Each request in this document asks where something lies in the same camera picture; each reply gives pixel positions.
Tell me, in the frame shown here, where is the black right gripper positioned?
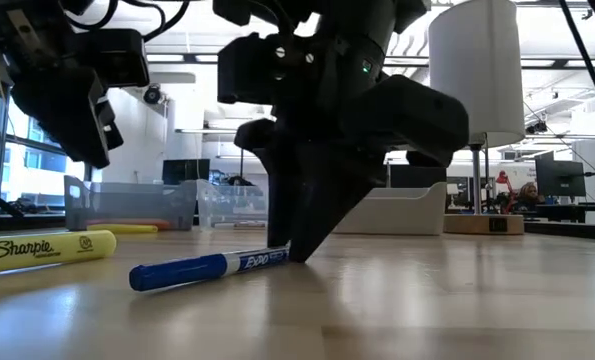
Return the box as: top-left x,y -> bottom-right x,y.
234,34 -> 471,264

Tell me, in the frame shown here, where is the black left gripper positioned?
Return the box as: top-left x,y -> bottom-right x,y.
0,0 -> 125,170

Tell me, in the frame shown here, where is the thin yellow marker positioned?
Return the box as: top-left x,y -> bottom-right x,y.
85,223 -> 160,235

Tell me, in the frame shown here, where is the yellow Sharpie highlighter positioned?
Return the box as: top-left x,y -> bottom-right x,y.
0,229 -> 118,276

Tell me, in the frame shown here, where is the blue Expo marker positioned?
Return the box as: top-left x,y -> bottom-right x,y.
128,245 -> 292,293

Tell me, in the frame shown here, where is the clear plastic bin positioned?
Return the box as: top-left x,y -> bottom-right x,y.
195,178 -> 271,232

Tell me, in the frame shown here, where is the beige plastic bin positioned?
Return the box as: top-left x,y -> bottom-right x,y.
332,180 -> 448,237

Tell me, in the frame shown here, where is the grey translucent plastic bin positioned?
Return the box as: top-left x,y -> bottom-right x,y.
63,174 -> 199,232

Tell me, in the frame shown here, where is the black computer monitor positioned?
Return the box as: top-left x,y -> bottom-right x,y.
535,158 -> 587,198
161,158 -> 211,186

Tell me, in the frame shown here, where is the white shade table lamp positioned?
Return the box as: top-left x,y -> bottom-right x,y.
428,0 -> 527,236

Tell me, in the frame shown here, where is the person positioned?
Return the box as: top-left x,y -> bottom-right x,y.
512,180 -> 542,212

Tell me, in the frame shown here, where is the black desk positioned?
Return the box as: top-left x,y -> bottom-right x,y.
514,203 -> 595,224

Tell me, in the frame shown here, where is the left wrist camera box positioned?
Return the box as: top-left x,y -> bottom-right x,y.
76,28 -> 151,90

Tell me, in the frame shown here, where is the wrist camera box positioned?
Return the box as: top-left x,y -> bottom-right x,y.
216,32 -> 278,106
76,28 -> 151,90

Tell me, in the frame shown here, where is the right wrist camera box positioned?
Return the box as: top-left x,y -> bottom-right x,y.
216,32 -> 278,106

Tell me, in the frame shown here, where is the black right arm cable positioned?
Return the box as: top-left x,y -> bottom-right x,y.
556,0 -> 595,134

